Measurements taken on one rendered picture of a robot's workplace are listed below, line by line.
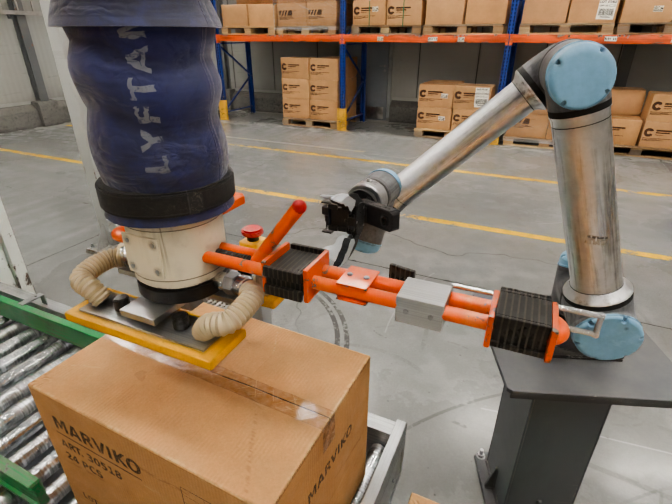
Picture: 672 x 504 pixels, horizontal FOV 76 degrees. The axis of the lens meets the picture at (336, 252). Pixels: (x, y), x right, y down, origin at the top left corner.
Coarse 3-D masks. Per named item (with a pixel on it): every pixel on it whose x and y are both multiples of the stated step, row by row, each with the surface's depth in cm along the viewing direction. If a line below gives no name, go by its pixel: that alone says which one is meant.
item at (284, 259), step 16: (272, 256) 71; (288, 256) 73; (304, 256) 73; (320, 256) 70; (272, 272) 68; (288, 272) 66; (304, 272) 66; (320, 272) 71; (272, 288) 69; (288, 288) 68; (304, 288) 67
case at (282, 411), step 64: (256, 320) 109; (64, 384) 89; (128, 384) 89; (192, 384) 89; (256, 384) 89; (320, 384) 89; (64, 448) 94; (128, 448) 79; (192, 448) 75; (256, 448) 75; (320, 448) 79
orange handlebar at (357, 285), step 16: (208, 256) 75; (224, 256) 74; (256, 272) 72; (336, 272) 70; (352, 272) 69; (368, 272) 69; (320, 288) 68; (336, 288) 66; (352, 288) 65; (368, 288) 65; (384, 288) 67; (400, 288) 66; (384, 304) 64; (464, 304) 63; (480, 304) 62; (448, 320) 60; (464, 320) 59; (480, 320) 58; (560, 320) 58; (560, 336) 55
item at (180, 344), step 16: (80, 304) 83; (112, 304) 82; (80, 320) 79; (96, 320) 78; (112, 320) 77; (128, 320) 77; (176, 320) 73; (192, 320) 77; (128, 336) 75; (144, 336) 74; (160, 336) 73; (176, 336) 73; (192, 336) 73; (240, 336) 75; (160, 352) 73; (176, 352) 71; (192, 352) 70; (208, 352) 70; (224, 352) 71; (208, 368) 69
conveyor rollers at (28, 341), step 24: (0, 336) 169; (24, 336) 168; (48, 336) 168; (0, 360) 155; (24, 360) 161; (48, 360) 159; (0, 384) 146; (24, 384) 145; (0, 408) 138; (24, 408) 136; (0, 432) 130; (24, 432) 128; (24, 456) 120; (48, 456) 119
